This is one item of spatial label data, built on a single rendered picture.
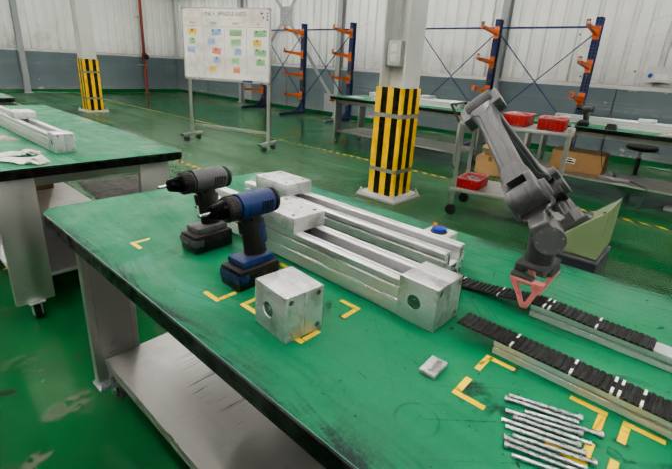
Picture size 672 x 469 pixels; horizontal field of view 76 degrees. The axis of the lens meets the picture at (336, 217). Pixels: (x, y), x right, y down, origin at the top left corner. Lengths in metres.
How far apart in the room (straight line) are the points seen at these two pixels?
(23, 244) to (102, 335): 0.82
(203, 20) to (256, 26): 0.89
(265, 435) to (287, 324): 0.68
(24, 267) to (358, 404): 2.01
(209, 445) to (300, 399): 0.75
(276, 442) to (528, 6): 8.47
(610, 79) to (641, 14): 0.98
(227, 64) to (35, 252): 4.86
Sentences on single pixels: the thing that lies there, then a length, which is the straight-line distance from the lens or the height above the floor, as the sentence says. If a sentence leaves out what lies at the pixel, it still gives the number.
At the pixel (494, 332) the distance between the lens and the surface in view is 0.89.
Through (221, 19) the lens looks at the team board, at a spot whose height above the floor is 1.79.
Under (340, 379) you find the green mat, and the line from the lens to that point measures 0.76.
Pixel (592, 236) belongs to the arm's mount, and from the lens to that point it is 1.44.
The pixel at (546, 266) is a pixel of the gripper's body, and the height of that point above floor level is 0.90.
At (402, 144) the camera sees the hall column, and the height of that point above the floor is 0.57.
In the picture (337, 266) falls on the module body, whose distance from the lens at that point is 1.01.
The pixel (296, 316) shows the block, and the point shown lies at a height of 0.83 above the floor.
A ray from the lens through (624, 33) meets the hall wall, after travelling 8.62.
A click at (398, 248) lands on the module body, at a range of 1.12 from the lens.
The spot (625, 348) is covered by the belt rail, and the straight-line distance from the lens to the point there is 1.02.
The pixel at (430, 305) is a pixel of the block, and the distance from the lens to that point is 0.88.
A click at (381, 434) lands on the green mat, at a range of 0.69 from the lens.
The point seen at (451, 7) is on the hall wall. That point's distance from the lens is 9.71.
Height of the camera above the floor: 1.27
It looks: 19 degrees down
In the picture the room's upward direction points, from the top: 3 degrees clockwise
